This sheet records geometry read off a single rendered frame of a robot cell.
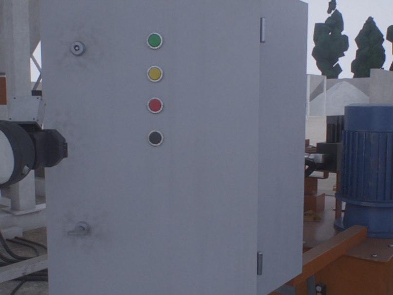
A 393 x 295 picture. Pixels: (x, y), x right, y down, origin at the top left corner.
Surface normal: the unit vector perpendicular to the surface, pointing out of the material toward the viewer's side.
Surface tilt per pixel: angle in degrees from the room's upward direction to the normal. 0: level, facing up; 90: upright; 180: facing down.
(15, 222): 90
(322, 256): 90
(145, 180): 90
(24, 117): 60
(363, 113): 90
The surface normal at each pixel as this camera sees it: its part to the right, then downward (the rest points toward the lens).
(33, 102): -0.04, -0.41
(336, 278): -0.57, 0.08
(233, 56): -0.04, 0.10
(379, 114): -0.29, 0.09
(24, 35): 0.77, 0.06
